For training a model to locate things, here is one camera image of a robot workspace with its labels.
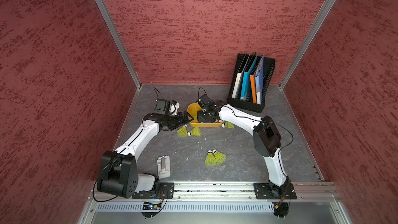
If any aluminium corner post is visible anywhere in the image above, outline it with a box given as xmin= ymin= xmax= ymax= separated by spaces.
xmin=95 ymin=0 xmax=142 ymax=90
xmin=279 ymin=0 xmax=336 ymax=90

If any yellow shuttlecock six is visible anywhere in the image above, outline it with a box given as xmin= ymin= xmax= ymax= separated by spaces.
xmin=177 ymin=125 xmax=188 ymax=138

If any yellow shuttlecock five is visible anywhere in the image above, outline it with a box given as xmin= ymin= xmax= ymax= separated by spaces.
xmin=221 ymin=122 xmax=235 ymax=129

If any blue folder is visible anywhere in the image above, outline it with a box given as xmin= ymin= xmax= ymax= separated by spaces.
xmin=255 ymin=55 xmax=264 ymax=104

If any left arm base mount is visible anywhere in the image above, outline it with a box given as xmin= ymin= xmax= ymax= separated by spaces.
xmin=132 ymin=182 xmax=175 ymax=200

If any orange spine book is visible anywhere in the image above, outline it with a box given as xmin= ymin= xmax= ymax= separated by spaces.
xmin=250 ymin=74 xmax=257 ymax=104

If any grey white stapler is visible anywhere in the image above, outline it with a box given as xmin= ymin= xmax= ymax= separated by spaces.
xmin=157 ymin=156 xmax=171 ymax=179

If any yellow shuttlecock nine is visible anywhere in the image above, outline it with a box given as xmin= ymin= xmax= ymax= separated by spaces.
xmin=205 ymin=150 xmax=217 ymax=167

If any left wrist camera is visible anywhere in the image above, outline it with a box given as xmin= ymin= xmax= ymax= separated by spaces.
xmin=153 ymin=99 xmax=180 ymax=116

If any yellow shuttlecock four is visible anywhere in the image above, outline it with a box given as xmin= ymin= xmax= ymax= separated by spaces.
xmin=187 ymin=127 xmax=201 ymax=136

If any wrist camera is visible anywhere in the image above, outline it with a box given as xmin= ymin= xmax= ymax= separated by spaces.
xmin=197 ymin=94 xmax=217 ymax=112
xmin=153 ymin=99 xmax=180 ymax=116

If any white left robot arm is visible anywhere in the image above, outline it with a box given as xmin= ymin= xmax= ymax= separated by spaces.
xmin=93 ymin=112 xmax=194 ymax=199

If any right aluminium corner post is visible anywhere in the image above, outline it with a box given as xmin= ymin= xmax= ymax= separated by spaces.
xmin=279 ymin=0 xmax=336 ymax=90

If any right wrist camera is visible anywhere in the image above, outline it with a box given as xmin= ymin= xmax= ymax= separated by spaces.
xmin=197 ymin=94 xmax=217 ymax=112

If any white book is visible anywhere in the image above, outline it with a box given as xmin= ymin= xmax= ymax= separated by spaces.
xmin=232 ymin=54 xmax=249 ymax=99

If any yellow shuttlecock eleven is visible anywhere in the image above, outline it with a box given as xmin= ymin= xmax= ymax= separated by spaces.
xmin=212 ymin=149 xmax=227 ymax=164

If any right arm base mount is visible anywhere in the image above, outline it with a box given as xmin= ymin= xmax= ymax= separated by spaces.
xmin=254 ymin=181 xmax=297 ymax=201

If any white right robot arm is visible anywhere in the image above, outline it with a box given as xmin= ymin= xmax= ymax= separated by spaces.
xmin=197 ymin=104 xmax=290 ymax=196

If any teal book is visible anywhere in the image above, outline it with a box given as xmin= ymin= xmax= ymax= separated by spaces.
xmin=240 ymin=53 xmax=257 ymax=101

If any yellow plastic storage box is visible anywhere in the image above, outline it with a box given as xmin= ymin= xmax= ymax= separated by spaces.
xmin=187 ymin=103 xmax=223 ymax=128

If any left aluminium corner post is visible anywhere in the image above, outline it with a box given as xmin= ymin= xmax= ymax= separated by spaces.
xmin=95 ymin=0 xmax=142 ymax=90

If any black file holder rack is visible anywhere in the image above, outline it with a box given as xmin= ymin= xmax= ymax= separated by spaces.
xmin=227 ymin=54 xmax=276 ymax=113

